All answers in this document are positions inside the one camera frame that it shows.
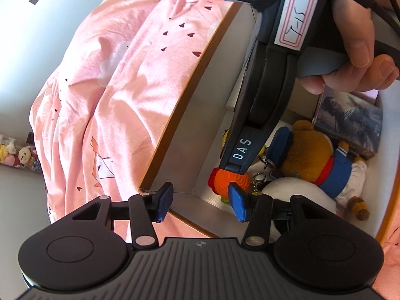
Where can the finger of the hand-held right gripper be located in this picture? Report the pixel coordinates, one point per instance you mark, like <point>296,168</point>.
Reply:
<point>234,167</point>

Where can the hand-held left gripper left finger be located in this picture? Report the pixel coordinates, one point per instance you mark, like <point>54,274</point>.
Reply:
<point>164,201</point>

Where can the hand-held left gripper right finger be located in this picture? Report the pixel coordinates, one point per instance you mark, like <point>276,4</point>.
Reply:
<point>239,204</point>

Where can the orange crochet toy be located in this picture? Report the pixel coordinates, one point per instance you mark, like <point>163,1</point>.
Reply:
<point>218,181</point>

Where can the orange cardboard box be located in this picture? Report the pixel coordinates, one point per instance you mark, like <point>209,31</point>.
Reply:
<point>200,125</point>

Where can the white plush with black ear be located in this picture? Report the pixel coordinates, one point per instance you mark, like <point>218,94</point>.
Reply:
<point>297,190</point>

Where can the orange bear plush blue outfit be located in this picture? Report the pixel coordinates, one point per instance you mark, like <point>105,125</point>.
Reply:
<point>309,159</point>

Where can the photo print box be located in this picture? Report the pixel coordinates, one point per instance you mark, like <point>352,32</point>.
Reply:
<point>350,122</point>

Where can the person's right hand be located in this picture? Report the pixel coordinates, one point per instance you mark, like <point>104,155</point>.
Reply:
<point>356,43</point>

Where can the pink printed blanket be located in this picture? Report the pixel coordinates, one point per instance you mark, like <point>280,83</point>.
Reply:
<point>109,100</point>

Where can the clear tube of plush toys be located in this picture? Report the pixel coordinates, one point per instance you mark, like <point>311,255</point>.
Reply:
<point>22,156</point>

